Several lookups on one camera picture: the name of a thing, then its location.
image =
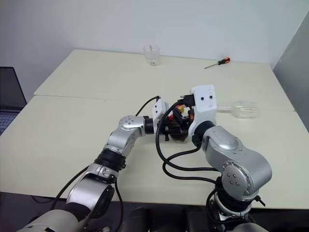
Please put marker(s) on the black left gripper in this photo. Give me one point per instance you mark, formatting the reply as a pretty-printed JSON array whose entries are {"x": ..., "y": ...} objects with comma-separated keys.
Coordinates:
[{"x": 166, "y": 131}]

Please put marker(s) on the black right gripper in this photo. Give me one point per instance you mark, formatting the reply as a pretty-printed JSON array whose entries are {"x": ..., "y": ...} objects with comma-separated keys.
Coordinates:
[{"x": 182, "y": 114}]

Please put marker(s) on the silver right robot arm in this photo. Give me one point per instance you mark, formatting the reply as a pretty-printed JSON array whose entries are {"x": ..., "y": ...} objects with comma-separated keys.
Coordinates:
[{"x": 239, "y": 164}]

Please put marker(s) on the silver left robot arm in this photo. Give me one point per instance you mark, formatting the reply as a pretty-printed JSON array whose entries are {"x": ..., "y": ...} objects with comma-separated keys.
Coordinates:
[{"x": 125, "y": 135}]

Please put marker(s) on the orange and black screwdriver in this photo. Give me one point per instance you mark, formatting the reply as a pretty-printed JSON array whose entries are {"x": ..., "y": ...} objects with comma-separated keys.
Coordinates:
[{"x": 220, "y": 62}]

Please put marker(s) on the clear glass tumbler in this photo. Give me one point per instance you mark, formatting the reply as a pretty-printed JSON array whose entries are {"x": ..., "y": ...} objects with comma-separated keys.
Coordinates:
[{"x": 151, "y": 55}]

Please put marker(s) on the dark laptop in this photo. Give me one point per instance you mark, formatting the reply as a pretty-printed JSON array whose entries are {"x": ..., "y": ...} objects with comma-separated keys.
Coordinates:
[{"x": 9, "y": 96}]

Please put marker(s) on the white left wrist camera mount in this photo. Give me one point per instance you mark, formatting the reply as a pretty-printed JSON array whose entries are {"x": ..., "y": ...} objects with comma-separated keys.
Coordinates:
[{"x": 159, "y": 108}]

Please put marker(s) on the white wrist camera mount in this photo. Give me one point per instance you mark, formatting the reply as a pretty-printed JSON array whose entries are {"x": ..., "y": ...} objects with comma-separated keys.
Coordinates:
[
  {"x": 204, "y": 106},
  {"x": 159, "y": 108}
]

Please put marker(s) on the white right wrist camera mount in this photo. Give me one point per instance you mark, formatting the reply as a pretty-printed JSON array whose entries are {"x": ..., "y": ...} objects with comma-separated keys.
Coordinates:
[{"x": 204, "y": 106}]

